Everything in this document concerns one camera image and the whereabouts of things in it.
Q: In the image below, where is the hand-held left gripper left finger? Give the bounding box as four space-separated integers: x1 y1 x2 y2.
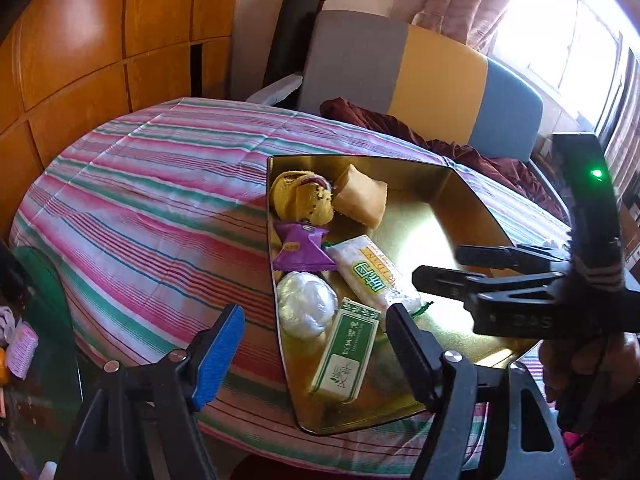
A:
67 302 246 480

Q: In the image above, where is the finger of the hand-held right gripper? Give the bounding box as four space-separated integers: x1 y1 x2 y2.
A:
412 265 571 311
457 242 573 271

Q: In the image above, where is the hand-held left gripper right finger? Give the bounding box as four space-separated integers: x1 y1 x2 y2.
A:
385 302 576 480

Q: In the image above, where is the green and cream box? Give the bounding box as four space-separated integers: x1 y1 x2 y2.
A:
307 297 378 403

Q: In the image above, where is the gold tin box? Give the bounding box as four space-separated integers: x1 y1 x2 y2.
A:
265 154 573 436

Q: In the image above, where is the clear rice cracker packet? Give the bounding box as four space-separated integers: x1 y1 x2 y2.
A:
325 235 431 318

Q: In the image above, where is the white round bun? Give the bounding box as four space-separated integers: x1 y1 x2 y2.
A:
276 271 338 338

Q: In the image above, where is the tan pastry packet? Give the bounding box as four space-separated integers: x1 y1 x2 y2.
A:
332 164 388 228

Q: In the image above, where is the purple snack packet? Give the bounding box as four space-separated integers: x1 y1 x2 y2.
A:
272 221 336 272

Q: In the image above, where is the yellow cake packet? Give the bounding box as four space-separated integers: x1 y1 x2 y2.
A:
272 170 336 226

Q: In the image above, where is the person's right hand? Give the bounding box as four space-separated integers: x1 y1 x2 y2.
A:
542 332 640 406

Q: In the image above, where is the grey chair armrest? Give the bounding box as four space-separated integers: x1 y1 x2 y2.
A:
245 74 303 106
527 160 573 223

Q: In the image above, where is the dark red blanket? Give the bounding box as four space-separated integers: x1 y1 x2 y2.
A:
320 98 563 211

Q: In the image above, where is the green glass side table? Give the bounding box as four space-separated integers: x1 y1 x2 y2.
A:
10 245 83 461

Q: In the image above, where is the grey yellow blue chair back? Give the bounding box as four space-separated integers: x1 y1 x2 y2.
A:
297 10 545 163

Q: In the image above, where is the window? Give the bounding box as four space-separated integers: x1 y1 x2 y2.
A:
492 0 626 126

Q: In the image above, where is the pink patterned curtain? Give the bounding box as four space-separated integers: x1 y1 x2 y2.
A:
410 0 526 53

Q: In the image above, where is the black rolled mat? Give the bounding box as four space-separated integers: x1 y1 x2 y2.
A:
262 0 323 96

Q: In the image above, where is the wooden wardrobe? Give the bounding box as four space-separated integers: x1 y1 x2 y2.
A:
0 0 246 241

